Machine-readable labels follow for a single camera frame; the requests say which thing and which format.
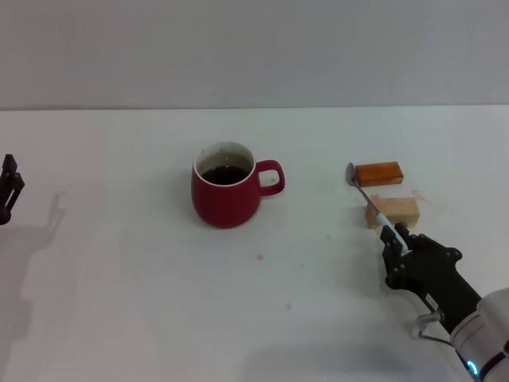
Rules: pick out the light wooden bridge block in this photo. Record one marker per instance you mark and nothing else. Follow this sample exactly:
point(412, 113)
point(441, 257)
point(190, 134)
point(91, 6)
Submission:
point(401, 207)

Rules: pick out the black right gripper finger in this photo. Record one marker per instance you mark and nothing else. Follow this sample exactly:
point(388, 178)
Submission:
point(431, 246)
point(391, 254)

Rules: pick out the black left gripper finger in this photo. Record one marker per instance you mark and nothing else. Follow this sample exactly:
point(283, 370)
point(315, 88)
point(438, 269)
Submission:
point(12, 187)

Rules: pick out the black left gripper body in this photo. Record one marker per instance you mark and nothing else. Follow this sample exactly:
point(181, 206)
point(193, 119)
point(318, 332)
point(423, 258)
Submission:
point(3, 219)

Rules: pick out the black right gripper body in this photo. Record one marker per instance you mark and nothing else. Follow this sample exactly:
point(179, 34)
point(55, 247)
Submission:
point(433, 282)

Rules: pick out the orange wooden block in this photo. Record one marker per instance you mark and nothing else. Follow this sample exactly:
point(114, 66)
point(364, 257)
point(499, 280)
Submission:
point(378, 174)

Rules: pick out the red ceramic coffee cup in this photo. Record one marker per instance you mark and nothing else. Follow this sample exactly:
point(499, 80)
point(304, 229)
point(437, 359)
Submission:
point(226, 207)

